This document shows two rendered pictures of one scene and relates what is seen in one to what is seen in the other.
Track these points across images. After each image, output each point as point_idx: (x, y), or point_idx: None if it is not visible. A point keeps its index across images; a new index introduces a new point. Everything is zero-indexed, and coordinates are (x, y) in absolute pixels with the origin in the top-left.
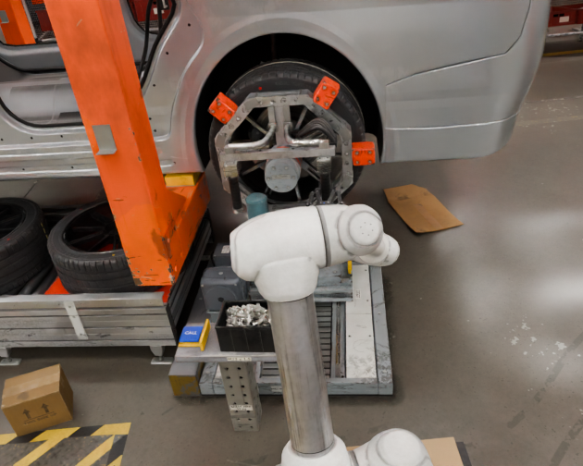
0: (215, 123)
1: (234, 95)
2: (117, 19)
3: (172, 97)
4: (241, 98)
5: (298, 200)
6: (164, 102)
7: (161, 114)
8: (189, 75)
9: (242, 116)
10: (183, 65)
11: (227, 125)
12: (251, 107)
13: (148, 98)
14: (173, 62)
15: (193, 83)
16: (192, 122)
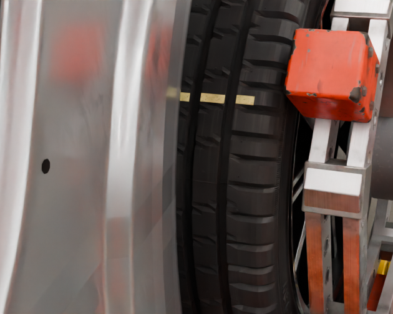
0: (276, 162)
1: (299, 27)
2: None
3: (100, 179)
4: (307, 28)
5: (341, 257)
6: (81, 223)
7: (78, 289)
8: (158, 32)
9: (384, 66)
10: (115, 2)
11: (372, 120)
12: None
13: (34, 252)
14: (89, 5)
15: (169, 62)
16: (176, 229)
